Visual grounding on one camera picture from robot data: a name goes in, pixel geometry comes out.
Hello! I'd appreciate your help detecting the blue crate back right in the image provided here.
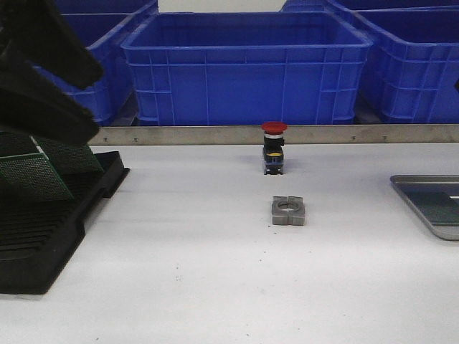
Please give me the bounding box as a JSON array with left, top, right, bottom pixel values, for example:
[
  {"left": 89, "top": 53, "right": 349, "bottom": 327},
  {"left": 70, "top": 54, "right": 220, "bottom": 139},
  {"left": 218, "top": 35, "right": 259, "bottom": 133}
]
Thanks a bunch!
[{"left": 280, "top": 0, "right": 458, "bottom": 12}]

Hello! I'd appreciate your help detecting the blue plastic crate left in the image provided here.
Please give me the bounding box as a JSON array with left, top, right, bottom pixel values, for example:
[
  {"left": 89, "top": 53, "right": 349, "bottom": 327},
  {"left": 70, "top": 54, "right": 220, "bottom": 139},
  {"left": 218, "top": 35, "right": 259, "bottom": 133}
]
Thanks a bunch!
[{"left": 35, "top": 14, "right": 136, "bottom": 125}]

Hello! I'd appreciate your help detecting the blue plastic crate centre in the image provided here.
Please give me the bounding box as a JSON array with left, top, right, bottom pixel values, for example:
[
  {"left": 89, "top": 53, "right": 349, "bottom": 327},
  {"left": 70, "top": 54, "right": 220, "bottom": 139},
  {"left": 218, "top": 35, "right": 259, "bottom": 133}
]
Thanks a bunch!
[{"left": 122, "top": 12, "right": 371, "bottom": 126}]

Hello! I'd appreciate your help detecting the silver metal tray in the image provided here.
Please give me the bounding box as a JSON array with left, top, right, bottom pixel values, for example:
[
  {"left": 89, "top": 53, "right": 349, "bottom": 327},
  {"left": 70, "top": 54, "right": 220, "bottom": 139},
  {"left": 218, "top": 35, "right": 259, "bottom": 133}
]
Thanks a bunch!
[{"left": 390, "top": 175, "right": 458, "bottom": 242}]

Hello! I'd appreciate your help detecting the blue plastic crate right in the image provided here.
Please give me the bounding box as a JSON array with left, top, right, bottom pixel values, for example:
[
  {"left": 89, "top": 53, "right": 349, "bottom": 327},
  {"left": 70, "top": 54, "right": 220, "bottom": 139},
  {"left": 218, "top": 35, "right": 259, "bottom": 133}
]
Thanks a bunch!
[{"left": 353, "top": 9, "right": 459, "bottom": 125}]

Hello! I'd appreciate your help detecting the blue crate back left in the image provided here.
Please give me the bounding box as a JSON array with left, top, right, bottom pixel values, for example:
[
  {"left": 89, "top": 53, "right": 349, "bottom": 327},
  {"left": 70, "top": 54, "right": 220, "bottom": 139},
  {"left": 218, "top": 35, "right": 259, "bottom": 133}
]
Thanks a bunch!
[{"left": 55, "top": 0, "right": 158, "bottom": 14}]

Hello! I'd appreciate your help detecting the green perforated circuit board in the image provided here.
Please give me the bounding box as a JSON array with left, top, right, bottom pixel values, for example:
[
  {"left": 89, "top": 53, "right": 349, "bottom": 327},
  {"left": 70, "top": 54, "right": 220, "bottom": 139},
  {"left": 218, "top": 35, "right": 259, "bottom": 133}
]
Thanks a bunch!
[
  {"left": 0, "top": 132, "right": 39, "bottom": 158},
  {"left": 407, "top": 191, "right": 458, "bottom": 226},
  {"left": 1, "top": 153, "right": 74, "bottom": 202},
  {"left": 34, "top": 137, "right": 104, "bottom": 175}
]

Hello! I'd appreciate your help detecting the red emergency stop button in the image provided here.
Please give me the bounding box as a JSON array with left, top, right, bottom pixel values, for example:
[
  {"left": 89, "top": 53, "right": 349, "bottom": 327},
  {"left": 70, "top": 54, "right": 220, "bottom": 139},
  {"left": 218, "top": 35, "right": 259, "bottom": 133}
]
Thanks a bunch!
[{"left": 261, "top": 121, "right": 288, "bottom": 175}]

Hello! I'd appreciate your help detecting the grey metal clamp block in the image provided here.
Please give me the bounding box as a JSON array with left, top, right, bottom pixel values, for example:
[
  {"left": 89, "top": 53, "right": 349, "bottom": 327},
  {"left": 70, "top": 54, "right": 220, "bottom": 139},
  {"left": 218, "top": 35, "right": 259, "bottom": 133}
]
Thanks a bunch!
[{"left": 271, "top": 196, "right": 306, "bottom": 226}]

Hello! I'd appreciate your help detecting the blue plastic crate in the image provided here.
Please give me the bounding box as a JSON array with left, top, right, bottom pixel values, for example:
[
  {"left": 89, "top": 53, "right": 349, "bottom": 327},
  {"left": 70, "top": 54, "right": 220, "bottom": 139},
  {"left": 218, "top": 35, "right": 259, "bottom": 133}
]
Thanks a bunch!
[
  {"left": 35, "top": 14, "right": 136, "bottom": 125},
  {"left": 122, "top": 12, "right": 371, "bottom": 126},
  {"left": 353, "top": 9, "right": 459, "bottom": 125}
]

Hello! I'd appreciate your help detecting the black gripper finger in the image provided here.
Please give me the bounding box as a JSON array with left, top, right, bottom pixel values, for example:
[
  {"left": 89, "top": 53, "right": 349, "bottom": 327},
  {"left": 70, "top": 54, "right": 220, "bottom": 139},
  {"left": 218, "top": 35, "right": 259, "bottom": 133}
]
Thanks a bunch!
[
  {"left": 1, "top": 41, "right": 99, "bottom": 145},
  {"left": 1, "top": 1, "right": 103, "bottom": 90}
]

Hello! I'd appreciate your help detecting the black slotted board rack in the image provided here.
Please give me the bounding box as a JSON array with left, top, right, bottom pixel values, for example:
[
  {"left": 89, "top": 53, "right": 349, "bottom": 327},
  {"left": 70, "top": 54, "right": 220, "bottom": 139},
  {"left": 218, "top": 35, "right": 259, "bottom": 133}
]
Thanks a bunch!
[{"left": 1, "top": 151, "right": 129, "bottom": 295}]

